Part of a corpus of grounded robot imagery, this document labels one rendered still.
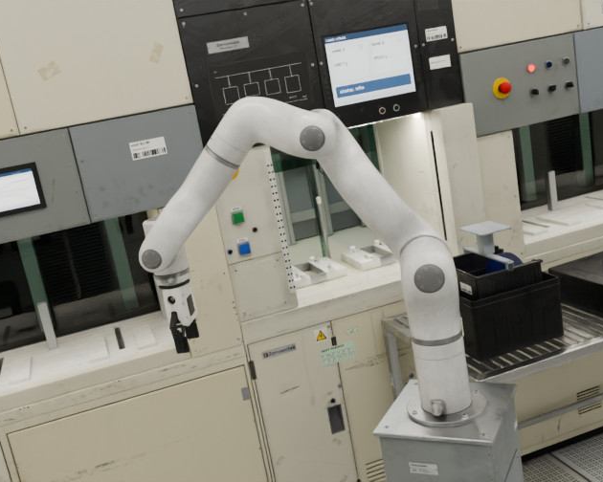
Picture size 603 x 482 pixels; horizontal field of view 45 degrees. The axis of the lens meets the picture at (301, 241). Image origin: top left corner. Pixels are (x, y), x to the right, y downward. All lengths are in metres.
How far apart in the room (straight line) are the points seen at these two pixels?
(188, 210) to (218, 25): 0.74
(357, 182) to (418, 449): 0.63
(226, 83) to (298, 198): 1.13
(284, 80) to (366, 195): 0.74
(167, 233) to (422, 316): 0.60
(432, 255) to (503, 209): 1.06
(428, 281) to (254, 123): 0.51
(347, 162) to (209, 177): 0.31
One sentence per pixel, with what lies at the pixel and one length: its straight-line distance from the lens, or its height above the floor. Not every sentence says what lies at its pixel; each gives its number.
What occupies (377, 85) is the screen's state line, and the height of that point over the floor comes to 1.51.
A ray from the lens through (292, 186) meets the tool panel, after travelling 3.23.
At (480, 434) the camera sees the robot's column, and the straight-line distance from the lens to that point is 1.71.
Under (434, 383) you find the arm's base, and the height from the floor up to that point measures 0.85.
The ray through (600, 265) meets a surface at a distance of 2.43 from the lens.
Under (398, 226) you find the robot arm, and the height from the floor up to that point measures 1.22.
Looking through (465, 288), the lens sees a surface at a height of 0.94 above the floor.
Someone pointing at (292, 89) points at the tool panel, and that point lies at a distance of 2.27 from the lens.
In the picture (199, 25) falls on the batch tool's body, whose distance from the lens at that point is 2.21.
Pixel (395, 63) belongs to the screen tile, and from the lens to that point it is 2.40.
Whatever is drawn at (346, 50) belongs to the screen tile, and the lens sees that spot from 2.33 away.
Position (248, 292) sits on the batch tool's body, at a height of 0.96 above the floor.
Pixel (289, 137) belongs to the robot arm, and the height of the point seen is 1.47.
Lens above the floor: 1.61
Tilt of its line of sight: 13 degrees down
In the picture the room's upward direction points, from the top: 10 degrees counter-clockwise
